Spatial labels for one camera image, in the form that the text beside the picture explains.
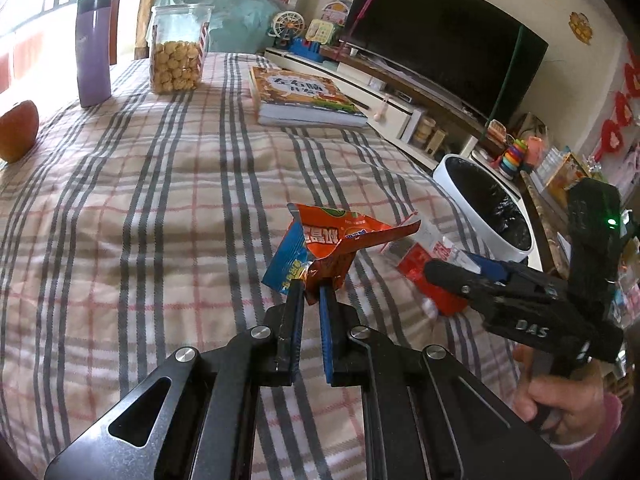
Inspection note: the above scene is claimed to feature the red apple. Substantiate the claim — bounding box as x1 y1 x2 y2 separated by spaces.
0 100 40 164

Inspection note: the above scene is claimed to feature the gold red wall sticker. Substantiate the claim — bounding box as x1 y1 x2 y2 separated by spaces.
568 11 593 45

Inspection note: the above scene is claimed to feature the purple tumbler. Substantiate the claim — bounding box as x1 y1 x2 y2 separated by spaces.
75 0 114 109

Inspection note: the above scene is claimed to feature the blue toy block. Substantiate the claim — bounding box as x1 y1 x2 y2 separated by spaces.
288 37 322 61

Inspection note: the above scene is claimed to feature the thick colourful book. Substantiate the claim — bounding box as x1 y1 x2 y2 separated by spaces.
248 65 370 129

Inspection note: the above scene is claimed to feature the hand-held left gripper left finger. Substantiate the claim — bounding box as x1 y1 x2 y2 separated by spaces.
45 282 306 480

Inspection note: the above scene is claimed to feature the colourful cartoon card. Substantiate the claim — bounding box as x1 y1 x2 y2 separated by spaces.
322 0 354 26

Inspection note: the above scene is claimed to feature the rainbow stacking ring toy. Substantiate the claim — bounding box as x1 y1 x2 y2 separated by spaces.
499 139 529 179

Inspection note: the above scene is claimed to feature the person's right hand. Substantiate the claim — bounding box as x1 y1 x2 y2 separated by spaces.
512 346 609 447

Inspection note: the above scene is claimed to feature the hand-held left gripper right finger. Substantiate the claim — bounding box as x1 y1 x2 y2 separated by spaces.
319 287 572 480

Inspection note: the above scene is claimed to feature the red heart wall garland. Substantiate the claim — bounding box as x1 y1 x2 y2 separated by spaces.
592 44 640 162

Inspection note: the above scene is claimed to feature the white television cabinet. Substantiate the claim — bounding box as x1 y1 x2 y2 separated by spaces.
263 47 482 172

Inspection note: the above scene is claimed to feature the teal cloth cover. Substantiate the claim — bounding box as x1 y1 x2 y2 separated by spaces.
152 0 282 54

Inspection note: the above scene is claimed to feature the colourful picture box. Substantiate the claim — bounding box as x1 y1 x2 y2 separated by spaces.
542 147 592 207

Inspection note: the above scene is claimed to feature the pink stick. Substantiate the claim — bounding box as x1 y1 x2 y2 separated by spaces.
345 0 394 47

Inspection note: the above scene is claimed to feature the plaid blanket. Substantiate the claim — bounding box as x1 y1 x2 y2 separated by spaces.
0 50 547 480

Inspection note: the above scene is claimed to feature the green stick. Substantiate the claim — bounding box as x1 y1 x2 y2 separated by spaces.
482 25 524 142

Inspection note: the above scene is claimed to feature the red white snack wrapper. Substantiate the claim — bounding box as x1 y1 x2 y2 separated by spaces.
385 217 482 317

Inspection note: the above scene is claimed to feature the white trash bin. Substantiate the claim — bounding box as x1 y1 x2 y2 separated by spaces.
432 154 534 264

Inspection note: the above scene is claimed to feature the person's right forearm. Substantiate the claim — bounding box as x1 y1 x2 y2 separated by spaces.
550 391 624 449

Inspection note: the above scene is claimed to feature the black television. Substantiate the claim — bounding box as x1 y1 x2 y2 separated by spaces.
340 0 550 134

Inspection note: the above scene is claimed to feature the clear cookie jar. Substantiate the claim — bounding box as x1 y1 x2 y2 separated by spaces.
149 4 215 95

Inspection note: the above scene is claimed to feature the orange snack wrapper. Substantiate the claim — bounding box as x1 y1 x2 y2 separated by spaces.
262 203 422 307

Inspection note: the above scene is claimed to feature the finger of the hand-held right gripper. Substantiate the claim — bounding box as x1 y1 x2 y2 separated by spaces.
423 258 507 312
466 254 554 289

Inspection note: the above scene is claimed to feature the ferris wheel toy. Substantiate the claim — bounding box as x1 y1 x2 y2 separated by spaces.
267 10 306 52

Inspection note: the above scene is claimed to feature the yellow toy phone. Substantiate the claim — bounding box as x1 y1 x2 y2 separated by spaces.
305 19 336 46

